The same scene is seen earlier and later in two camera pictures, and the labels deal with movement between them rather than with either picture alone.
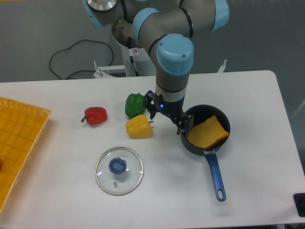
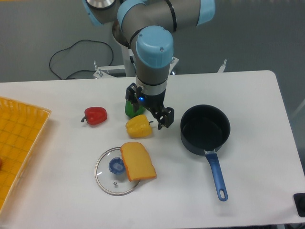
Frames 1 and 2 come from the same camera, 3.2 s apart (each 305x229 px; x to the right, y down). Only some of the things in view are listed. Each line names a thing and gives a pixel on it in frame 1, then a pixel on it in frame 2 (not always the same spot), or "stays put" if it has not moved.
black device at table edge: (299, 199) stays put
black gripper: (153, 102) -> (154, 103)
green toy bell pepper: (134, 105) stays put
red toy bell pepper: (95, 115) stays put
